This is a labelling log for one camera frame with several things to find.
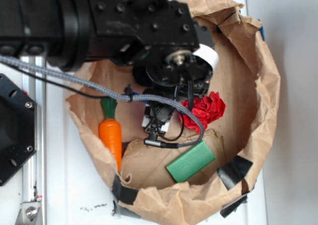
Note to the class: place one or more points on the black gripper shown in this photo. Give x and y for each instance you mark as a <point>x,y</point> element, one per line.
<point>183,73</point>

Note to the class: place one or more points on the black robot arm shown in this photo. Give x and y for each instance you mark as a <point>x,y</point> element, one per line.
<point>166,48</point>

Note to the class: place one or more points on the crumpled red paper ball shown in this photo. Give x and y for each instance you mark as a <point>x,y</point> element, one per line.
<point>207,109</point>

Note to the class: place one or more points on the blue tape piece right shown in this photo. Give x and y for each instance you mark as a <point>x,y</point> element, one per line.
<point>261,30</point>

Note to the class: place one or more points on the brown paper bag container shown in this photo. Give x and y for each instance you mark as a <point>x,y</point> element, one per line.
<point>248,82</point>

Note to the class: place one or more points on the green rectangular block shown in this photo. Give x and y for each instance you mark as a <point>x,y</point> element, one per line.
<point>190,162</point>

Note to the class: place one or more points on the orange toy carrot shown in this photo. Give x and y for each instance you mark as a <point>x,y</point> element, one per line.
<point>110,130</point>

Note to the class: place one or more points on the black tape piece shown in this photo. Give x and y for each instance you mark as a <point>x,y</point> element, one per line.
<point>122,193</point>
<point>232,206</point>
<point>234,172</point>

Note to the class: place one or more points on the black tape piece bottom left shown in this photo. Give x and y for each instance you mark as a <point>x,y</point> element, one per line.
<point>122,193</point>

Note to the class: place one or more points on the black tape piece bottom right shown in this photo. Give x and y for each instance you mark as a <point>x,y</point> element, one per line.
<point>232,206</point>

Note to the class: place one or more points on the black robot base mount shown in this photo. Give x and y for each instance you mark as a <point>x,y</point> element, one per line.
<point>17,128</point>

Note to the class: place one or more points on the aluminium extrusion rail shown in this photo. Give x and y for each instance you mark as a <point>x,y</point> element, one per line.
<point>33,174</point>

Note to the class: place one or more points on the metal corner bracket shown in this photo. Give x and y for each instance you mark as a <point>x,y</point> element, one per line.
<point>30,213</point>

